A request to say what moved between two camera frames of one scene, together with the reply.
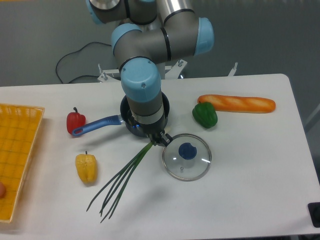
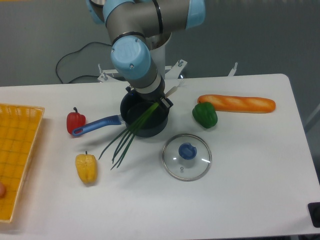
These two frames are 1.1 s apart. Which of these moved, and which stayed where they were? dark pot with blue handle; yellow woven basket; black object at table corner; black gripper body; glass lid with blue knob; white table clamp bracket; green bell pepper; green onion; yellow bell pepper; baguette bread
Moved: black gripper body; green onion
Stayed: glass lid with blue knob; yellow woven basket; green bell pepper; black object at table corner; dark pot with blue handle; yellow bell pepper; baguette bread; white table clamp bracket
